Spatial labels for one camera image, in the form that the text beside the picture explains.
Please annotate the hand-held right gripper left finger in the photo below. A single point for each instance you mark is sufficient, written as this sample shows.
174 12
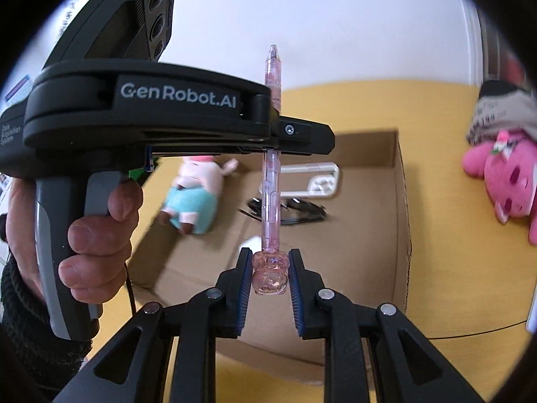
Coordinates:
243 298

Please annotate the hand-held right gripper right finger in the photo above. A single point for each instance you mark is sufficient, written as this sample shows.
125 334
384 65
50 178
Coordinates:
295 298

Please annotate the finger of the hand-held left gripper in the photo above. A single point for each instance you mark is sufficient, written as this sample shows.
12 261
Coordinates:
302 136

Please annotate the cream phone case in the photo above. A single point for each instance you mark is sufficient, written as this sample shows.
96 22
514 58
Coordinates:
323 187

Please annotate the black glasses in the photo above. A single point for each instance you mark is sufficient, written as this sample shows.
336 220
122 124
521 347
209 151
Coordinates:
302 212

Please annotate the pink transparent bear pen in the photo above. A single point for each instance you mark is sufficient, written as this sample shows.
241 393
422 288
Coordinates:
272 218

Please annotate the brown cardboard box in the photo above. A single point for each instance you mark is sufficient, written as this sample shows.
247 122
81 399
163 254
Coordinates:
360 239

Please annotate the person's left forearm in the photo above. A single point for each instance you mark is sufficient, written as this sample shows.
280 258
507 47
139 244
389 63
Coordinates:
37 336

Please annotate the person's left hand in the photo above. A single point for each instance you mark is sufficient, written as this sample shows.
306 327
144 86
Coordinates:
100 239

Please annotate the teal and pink plush toy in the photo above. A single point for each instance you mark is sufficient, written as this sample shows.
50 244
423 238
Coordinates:
193 201

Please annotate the grey cloth bag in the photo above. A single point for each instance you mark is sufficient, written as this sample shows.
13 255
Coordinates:
503 109

